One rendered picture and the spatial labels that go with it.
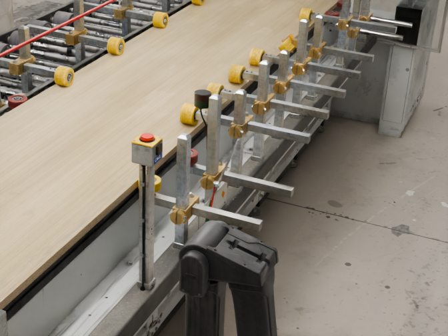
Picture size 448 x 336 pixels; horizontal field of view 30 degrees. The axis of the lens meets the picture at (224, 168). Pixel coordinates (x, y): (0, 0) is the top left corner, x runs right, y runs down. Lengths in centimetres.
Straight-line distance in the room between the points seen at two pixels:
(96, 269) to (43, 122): 76
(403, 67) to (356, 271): 171
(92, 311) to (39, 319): 23
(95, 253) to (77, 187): 24
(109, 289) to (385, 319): 148
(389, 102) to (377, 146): 30
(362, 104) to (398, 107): 30
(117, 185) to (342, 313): 140
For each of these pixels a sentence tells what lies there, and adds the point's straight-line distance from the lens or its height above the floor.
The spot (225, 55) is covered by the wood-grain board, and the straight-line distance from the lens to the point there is 408.
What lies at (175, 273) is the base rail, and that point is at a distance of 282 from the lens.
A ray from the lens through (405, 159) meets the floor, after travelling 529.
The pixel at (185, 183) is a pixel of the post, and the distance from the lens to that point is 276.
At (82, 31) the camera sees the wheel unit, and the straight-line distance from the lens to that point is 415.
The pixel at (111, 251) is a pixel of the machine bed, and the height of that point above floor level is 69.
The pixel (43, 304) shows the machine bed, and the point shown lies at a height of 75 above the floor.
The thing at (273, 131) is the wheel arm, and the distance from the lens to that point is 318.
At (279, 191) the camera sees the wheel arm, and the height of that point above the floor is 85.
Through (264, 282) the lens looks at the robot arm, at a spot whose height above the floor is 158.
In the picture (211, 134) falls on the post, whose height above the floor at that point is 103.
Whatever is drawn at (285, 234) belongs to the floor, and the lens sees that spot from 435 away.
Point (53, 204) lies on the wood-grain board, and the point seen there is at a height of 90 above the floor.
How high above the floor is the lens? 229
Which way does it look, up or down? 28 degrees down
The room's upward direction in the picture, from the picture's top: 3 degrees clockwise
